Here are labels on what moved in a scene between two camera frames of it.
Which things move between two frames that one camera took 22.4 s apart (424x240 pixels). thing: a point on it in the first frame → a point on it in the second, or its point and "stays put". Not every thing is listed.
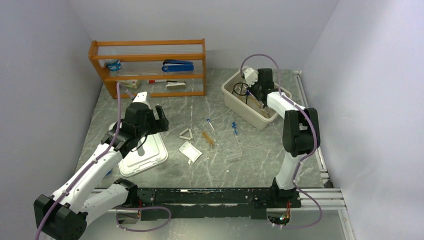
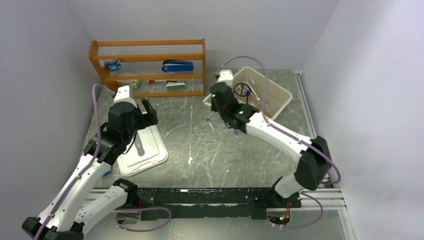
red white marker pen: [157, 81] stays put
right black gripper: [251, 89] → [213, 107]
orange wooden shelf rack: [178, 60] stays put
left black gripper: [158, 125] → [146, 119]
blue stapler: [174, 65] stays put
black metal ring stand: [241, 89] stays put
